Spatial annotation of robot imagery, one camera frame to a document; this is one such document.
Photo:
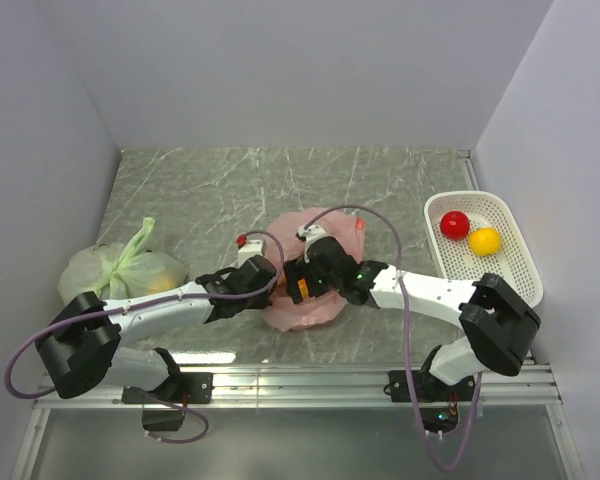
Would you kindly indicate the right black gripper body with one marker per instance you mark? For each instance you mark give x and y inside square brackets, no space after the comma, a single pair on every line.
[319,284]

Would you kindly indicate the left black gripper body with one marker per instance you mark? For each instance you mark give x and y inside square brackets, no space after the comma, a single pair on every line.
[257,299]

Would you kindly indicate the orange peach fruit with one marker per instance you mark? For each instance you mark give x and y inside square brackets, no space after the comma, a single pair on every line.
[303,289]

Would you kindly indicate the pink plastic bag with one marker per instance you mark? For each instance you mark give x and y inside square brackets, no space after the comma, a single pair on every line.
[283,314]

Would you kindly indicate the red apple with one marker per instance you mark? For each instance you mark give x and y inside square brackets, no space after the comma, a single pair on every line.
[455,225]

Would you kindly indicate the yellow fruit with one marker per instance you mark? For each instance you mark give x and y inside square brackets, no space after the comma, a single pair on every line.
[484,241]
[160,284]

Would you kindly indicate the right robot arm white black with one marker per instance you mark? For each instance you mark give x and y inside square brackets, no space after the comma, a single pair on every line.
[498,325]

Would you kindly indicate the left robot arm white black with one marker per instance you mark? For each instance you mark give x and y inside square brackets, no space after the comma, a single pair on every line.
[91,343]

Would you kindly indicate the yellow fruit in green bag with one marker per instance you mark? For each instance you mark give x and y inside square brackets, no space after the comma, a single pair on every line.
[160,284]

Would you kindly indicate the green plastic bag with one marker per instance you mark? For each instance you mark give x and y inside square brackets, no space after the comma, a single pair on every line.
[118,270]

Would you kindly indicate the white perforated plastic basket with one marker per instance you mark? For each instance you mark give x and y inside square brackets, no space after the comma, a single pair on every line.
[455,260]

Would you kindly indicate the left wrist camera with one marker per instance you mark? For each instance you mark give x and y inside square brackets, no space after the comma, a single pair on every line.
[248,248]

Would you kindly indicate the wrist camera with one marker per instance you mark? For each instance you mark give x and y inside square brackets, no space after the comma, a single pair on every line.
[248,248]
[309,235]

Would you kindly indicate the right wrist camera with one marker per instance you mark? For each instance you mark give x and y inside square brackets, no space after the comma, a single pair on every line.
[309,235]

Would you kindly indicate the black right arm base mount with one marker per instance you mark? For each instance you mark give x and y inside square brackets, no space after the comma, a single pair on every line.
[439,403]

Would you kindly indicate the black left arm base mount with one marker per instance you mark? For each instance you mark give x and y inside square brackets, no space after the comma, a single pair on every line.
[162,407]

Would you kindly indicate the aluminium rail frame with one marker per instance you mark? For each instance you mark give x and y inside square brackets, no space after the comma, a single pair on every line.
[311,404]

